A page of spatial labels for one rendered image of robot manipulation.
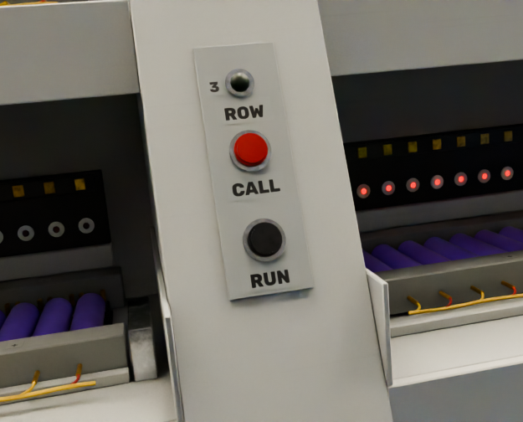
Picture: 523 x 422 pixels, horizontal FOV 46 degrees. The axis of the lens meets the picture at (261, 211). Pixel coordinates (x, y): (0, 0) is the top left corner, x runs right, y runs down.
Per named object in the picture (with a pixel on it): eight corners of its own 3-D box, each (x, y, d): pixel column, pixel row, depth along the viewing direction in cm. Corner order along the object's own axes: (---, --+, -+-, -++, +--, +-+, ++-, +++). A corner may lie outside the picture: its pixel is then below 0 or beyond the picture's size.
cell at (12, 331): (42, 326, 40) (25, 369, 33) (12, 331, 39) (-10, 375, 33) (38, 300, 39) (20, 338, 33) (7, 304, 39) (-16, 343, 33)
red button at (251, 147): (270, 163, 29) (265, 130, 29) (237, 167, 29) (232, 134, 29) (267, 168, 30) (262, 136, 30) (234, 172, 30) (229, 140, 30)
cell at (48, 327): (74, 321, 40) (64, 363, 34) (45, 326, 40) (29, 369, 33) (70, 295, 40) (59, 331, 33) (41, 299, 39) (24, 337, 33)
